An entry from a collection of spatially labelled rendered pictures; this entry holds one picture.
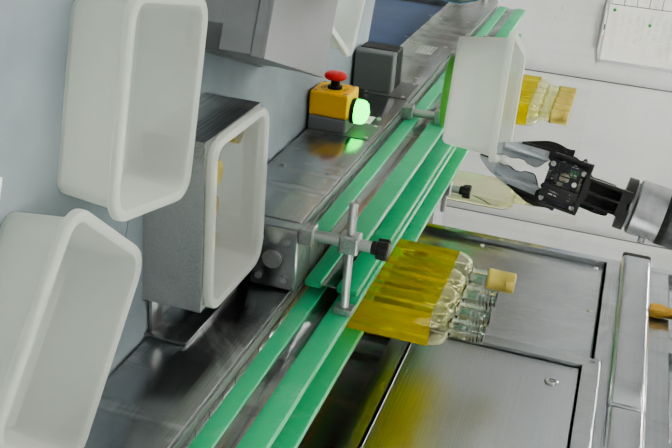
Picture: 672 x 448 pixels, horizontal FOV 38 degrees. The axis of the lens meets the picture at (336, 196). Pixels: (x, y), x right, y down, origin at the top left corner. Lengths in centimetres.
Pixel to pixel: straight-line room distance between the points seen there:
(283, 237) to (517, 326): 62
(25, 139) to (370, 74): 111
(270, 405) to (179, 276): 19
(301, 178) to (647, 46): 591
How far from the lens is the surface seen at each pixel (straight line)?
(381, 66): 194
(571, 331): 183
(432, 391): 153
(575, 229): 775
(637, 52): 729
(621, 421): 156
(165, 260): 119
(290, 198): 142
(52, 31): 95
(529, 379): 160
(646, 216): 132
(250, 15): 118
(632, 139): 747
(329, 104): 169
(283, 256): 135
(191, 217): 115
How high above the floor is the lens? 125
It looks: 14 degrees down
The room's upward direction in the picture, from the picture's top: 101 degrees clockwise
